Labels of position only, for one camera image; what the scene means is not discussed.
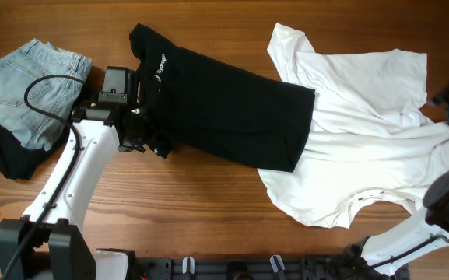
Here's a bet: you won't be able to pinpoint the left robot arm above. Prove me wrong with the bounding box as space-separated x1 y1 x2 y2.
0 66 147 279

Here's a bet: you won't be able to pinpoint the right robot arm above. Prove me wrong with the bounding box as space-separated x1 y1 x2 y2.
335 171 449 279

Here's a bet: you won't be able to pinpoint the folded black garment under jeans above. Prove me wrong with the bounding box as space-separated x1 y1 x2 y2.
0 77 93 181

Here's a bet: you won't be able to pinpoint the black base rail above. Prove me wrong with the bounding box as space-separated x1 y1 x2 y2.
136 255 410 280

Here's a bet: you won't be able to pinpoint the folded light blue jeans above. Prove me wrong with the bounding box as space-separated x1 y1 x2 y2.
0 39 93 151

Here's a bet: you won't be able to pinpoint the black polo shirt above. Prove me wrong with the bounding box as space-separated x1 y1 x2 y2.
129 23 315 172

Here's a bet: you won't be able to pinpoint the white t-shirt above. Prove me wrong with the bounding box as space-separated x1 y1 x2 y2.
258 24 449 228

